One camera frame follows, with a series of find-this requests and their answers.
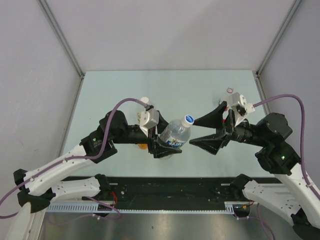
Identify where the white cable duct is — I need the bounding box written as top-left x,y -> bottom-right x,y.
46,201 -> 251,215

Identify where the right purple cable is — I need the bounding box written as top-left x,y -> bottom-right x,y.
253,93 -> 320,198

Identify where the purple cable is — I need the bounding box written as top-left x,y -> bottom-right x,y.
253,93 -> 320,198
0,97 -> 151,220

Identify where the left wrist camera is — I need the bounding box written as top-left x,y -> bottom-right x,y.
139,108 -> 160,137

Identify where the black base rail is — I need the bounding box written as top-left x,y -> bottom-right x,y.
82,176 -> 261,211

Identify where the water bottle blue cap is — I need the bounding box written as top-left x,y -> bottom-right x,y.
159,115 -> 195,149

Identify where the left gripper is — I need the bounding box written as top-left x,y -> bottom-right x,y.
111,111 -> 182,157

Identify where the square bottle white cap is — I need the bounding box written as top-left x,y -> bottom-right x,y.
136,96 -> 151,120

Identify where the small orange bottle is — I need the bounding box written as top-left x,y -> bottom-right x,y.
138,143 -> 148,150

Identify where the clear bottle red label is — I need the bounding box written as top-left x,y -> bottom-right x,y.
219,87 -> 234,104

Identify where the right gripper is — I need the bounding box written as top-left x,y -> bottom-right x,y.
188,100 -> 268,155

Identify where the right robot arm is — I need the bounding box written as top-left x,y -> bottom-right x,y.
189,101 -> 320,240

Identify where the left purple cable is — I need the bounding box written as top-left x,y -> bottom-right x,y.
0,97 -> 151,220

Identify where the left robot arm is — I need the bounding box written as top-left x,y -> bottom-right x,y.
13,109 -> 182,213

